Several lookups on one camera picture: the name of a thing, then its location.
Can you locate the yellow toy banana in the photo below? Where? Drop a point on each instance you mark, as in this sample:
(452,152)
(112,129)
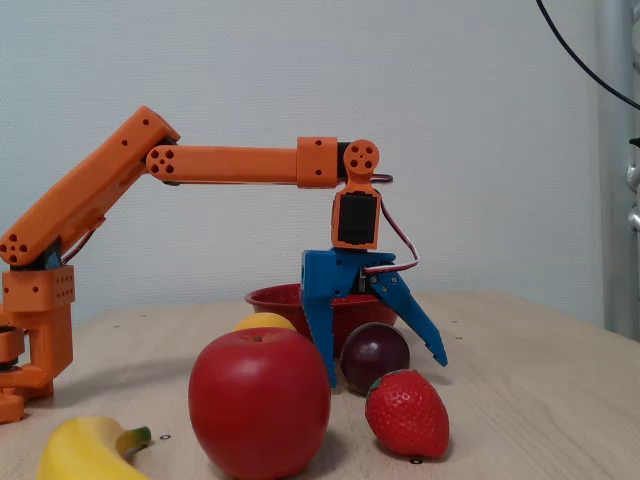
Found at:
(80,452)

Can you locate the orange robot base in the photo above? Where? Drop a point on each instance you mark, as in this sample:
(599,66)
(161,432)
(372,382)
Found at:
(47,325)

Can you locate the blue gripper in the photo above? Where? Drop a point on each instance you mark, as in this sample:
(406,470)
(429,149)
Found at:
(334,272)

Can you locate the red toy apple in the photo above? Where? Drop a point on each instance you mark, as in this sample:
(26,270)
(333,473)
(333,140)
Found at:
(257,405)

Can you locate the red toy strawberry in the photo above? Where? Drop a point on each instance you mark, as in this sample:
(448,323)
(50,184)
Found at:
(407,415)

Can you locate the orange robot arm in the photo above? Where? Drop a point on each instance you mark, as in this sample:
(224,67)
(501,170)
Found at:
(225,162)

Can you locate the yellow-orange round fruit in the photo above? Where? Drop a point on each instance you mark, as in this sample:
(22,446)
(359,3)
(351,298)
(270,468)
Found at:
(265,321)

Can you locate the dark purple plum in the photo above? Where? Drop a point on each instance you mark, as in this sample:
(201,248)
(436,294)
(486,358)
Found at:
(372,355)

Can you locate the grey metal pole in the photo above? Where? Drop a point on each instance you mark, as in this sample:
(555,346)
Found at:
(616,225)

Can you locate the red speckled bowl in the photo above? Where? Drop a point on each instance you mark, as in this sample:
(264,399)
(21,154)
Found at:
(272,306)

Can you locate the chrome metal knob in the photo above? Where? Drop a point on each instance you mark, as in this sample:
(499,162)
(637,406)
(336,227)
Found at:
(634,177)
(635,219)

